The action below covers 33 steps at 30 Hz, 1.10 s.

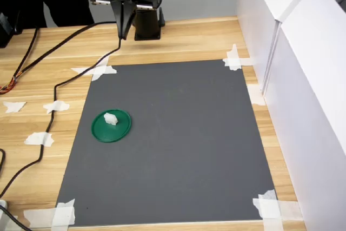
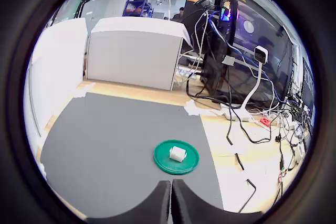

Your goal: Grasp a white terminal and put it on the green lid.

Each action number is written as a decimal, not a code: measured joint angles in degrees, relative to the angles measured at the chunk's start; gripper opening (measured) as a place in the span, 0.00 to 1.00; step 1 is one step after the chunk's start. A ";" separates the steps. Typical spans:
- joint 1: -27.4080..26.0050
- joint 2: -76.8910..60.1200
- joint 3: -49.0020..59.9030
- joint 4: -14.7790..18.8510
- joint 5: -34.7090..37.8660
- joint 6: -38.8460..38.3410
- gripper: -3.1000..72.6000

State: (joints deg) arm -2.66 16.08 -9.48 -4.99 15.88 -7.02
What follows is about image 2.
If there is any white partition panel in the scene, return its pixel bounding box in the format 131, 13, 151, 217
23, 50, 40, 162
30, 17, 89, 141

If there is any thin black cable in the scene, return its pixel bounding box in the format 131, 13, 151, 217
237, 113, 279, 144

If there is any black monitor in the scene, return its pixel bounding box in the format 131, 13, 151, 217
301, 57, 316, 109
183, 0, 211, 29

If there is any white camera on gooseneck stand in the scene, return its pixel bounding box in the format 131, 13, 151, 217
240, 45, 269, 111

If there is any small white plastic terminal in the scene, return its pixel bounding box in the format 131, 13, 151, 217
169, 145, 187, 162

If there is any white cardboard box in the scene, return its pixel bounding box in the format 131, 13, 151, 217
85, 16, 189, 91

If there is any round green lid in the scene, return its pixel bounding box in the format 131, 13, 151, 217
153, 138, 200, 175

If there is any dark grey mat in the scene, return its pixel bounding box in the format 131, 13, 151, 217
39, 92, 224, 221

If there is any white power strip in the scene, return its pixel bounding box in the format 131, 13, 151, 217
219, 102, 257, 123
177, 66, 202, 79

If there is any person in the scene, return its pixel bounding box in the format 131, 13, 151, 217
172, 6, 186, 22

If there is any blue shelf rack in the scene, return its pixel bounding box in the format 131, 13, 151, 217
122, 0, 155, 19

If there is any black computer tower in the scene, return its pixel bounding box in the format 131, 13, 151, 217
201, 0, 296, 105

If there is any black camera cable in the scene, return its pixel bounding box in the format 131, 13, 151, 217
226, 119, 257, 214

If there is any white gooseneck pole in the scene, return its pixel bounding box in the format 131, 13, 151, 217
159, 0, 173, 20

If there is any grey tape patch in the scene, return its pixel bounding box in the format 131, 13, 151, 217
221, 55, 236, 67

